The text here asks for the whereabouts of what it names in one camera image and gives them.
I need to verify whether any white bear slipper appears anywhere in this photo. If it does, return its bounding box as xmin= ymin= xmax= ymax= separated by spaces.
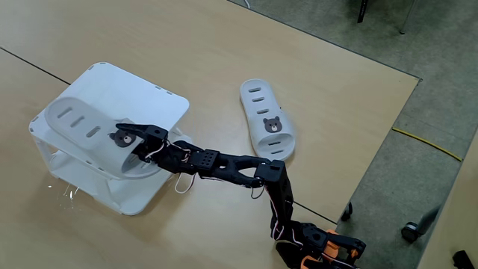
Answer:
xmin=239 ymin=78 xmax=297 ymax=162
xmin=43 ymin=96 xmax=166 ymax=181

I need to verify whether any white two-tier plastic box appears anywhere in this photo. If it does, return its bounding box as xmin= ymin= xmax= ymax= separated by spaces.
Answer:
xmin=28 ymin=61 xmax=194 ymax=217

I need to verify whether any black caster wheel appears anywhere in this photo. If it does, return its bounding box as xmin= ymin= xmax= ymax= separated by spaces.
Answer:
xmin=340 ymin=201 xmax=354 ymax=222

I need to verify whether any black chair leg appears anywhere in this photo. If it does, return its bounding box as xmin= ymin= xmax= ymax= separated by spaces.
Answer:
xmin=356 ymin=0 xmax=370 ymax=24

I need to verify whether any grey caster wheel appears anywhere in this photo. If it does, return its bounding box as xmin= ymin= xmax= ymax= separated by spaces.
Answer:
xmin=401 ymin=221 xmax=421 ymax=244

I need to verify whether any grey table leg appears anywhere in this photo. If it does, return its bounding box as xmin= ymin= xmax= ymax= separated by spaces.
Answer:
xmin=417 ymin=204 xmax=442 ymax=235

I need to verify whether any silver metal leg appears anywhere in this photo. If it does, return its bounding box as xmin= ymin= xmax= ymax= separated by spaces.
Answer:
xmin=398 ymin=0 xmax=419 ymax=35

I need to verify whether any black object on side table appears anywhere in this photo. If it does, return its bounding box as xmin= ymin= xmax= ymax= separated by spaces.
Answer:
xmin=452 ymin=250 xmax=477 ymax=269

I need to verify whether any yellow floor cable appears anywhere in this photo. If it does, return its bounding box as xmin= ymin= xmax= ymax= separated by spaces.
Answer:
xmin=391 ymin=126 xmax=464 ymax=163

